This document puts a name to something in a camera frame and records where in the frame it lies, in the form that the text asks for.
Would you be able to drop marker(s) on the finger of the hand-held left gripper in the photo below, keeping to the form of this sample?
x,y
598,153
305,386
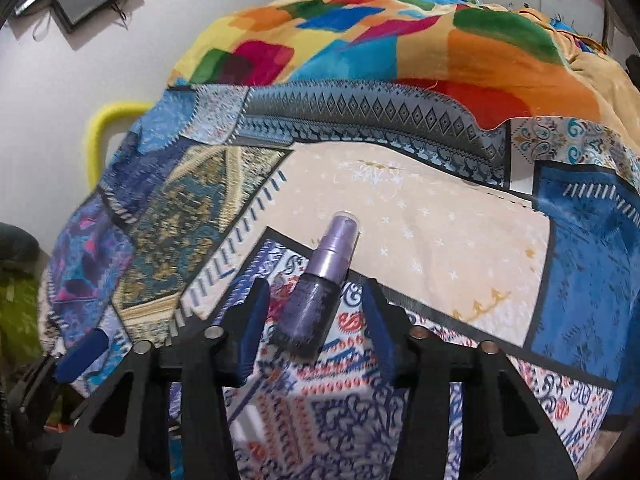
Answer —
x,y
82,355

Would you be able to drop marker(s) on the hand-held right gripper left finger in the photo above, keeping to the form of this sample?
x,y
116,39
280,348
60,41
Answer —
x,y
252,321

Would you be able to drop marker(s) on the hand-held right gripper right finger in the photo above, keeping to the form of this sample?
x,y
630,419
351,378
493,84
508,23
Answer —
x,y
381,327

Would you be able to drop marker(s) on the purple spray bottle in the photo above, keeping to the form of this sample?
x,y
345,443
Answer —
x,y
310,305

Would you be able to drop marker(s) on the blue patchwork bedsheet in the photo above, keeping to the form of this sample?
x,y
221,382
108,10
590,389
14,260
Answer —
x,y
425,240

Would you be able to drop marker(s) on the grey cloth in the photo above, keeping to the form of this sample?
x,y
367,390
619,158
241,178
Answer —
x,y
15,245

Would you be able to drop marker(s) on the colourful checked blanket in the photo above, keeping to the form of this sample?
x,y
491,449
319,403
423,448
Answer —
x,y
400,45

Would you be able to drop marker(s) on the yellow bed rail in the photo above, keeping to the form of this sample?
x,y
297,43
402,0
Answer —
x,y
97,130

